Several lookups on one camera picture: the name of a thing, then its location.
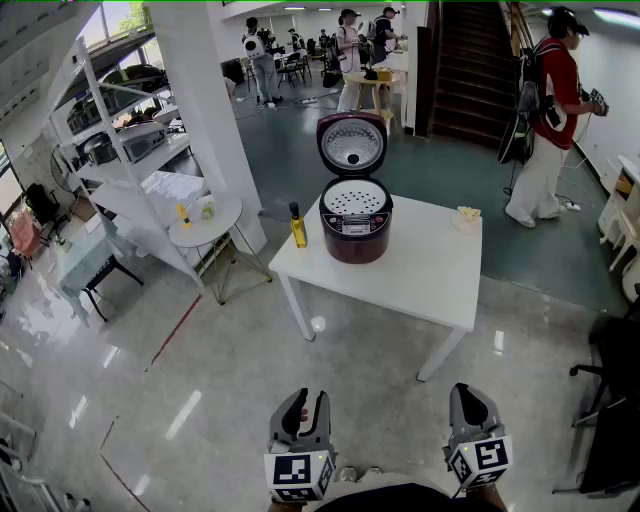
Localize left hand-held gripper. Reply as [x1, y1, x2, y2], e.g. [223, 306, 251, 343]
[263, 387, 337, 504]

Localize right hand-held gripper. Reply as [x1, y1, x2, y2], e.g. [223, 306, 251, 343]
[442, 382, 515, 499]

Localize white perforated steamer tray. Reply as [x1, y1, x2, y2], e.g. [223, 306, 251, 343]
[323, 179, 390, 217]

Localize person's right forearm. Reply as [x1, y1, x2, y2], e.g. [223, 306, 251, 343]
[467, 487, 510, 512]

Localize person's white trousers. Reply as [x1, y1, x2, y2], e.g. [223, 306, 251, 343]
[307, 468, 469, 512]

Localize person's black shirt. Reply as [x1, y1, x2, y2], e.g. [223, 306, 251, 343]
[314, 482, 454, 512]

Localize black office chair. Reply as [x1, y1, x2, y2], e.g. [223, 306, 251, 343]
[569, 284, 640, 496]

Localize dark red rice cooker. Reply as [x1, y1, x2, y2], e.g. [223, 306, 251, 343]
[316, 112, 395, 265]

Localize yellow oil bottle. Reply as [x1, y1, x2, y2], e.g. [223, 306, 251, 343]
[288, 201, 309, 250]

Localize white bowl with yellow food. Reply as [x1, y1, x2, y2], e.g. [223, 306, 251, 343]
[452, 204, 484, 235]

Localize white round side table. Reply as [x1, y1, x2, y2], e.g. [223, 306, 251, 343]
[167, 195, 274, 305]

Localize white stool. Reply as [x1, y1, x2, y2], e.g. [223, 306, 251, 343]
[607, 209, 640, 274]

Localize bench with pale cloth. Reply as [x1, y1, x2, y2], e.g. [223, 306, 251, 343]
[54, 232, 145, 326]

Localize white metal shelving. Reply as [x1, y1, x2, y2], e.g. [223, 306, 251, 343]
[47, 35, 207, 292]

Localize silver toaster oven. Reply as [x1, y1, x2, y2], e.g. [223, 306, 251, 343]
[119, 122, 169, 164]

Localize dark wooden staircase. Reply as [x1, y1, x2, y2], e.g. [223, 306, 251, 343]
[429, 0, 534, 150]

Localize black folding chair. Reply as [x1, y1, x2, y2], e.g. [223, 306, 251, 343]
[24, 183, 69, 229]

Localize round wooden table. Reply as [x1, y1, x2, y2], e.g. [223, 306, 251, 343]
[342, 67, 401, 137]

